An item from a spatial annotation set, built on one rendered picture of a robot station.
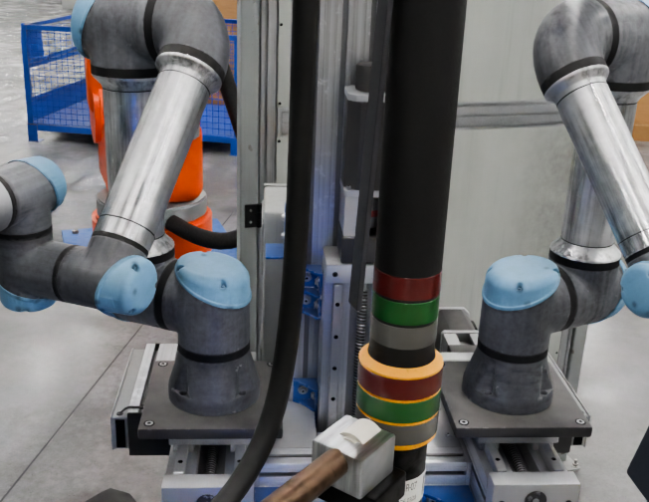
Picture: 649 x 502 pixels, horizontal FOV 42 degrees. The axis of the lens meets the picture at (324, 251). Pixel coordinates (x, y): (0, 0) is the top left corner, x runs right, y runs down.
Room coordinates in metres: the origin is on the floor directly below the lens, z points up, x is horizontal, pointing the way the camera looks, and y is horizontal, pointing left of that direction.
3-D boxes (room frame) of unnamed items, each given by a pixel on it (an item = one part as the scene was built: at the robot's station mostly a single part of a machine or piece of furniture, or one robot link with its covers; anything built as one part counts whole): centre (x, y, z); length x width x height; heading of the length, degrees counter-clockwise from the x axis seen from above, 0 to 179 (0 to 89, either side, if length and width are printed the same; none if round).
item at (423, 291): (0.38, -0.04, 1.60); 0.03 x 0.03 x 0.01
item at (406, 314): (0.38, -0.04, 1.59); 0.03 x 0.03 x 0.01
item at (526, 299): (1.26, -0.33, 1.20); 0.13 x 0.12 x 0.14; 120
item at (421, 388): (0.38, -0.04, 1.55); 0.04 x 0.04 x 0.01
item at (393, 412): (0.38, -0.04, 1.54); 0.04 x 0.04 x 0.01
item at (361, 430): (0.35, -0.02, 1.52); 0.02 x 0.02 x 0.02; 55
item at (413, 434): (0.38, -0.04, 1.53); 0.04 x 0.04 x 0.01
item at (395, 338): (0.38, -0.04, 1.58); 0.03 x 0.03 x 0.01
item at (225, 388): (1.22, 0.17, 1.09); 0.15 x 0.15 x 0.10
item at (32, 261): (1.02, 0.38, 1.34); 0.11 x 0.08 x 0.11; 69
